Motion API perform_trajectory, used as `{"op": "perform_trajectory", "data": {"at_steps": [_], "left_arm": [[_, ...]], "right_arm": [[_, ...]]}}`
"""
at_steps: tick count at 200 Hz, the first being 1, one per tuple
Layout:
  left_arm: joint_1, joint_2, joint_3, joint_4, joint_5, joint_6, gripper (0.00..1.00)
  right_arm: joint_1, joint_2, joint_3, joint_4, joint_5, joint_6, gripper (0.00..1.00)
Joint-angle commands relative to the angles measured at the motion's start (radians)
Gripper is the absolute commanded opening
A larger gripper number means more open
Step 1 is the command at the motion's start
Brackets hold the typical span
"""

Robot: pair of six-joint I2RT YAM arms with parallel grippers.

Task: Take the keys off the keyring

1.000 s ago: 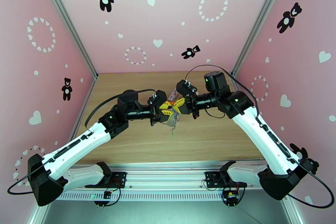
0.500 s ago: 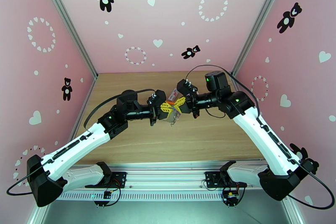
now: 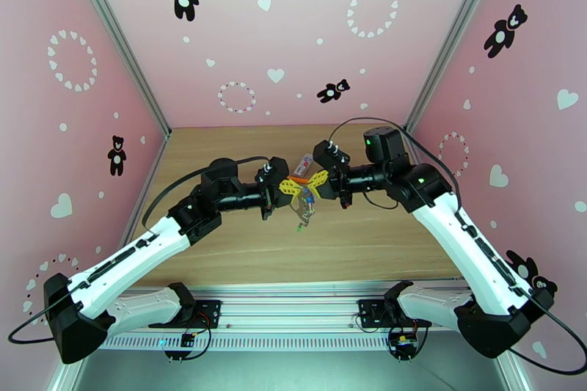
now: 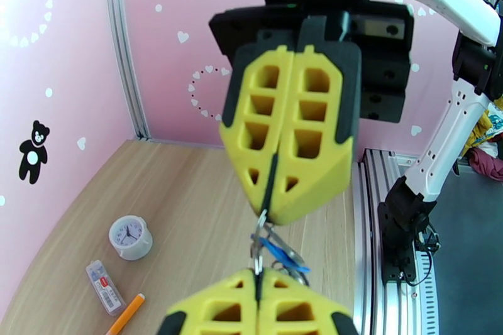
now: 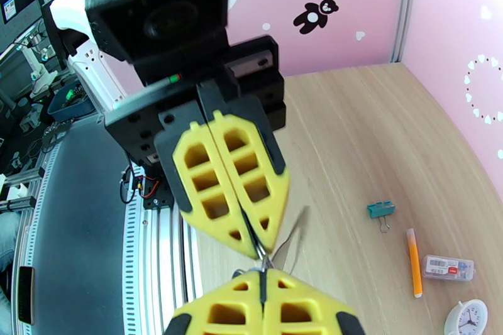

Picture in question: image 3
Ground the brown keyring holder with chain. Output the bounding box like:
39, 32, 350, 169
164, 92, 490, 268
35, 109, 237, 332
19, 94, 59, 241
290, 186, 318, 235

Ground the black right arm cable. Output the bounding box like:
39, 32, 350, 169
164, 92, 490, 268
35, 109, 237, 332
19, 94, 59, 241
329, 117, 584, 376

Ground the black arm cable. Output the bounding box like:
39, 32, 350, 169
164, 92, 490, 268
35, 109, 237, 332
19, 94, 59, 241
329, 117, 584, 376
8, 155, 276, 345

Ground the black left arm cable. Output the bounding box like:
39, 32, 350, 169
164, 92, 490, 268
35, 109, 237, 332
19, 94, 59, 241
8, 155, 276, 345

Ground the aluminium table edge rail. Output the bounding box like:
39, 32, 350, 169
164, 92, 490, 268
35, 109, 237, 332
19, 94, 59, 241
123, 128, 173, 244

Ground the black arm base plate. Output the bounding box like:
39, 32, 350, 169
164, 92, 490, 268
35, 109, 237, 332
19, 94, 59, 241
357, 299, 391, 329
147, 299, 222, 329

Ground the wide aluminium base rail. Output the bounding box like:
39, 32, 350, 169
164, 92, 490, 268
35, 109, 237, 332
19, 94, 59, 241
73, 282, 464, 353

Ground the aluminium corner post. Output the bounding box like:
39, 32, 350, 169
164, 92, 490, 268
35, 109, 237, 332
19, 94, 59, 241
62, 0, 173, 135
402, 0, 510, 135

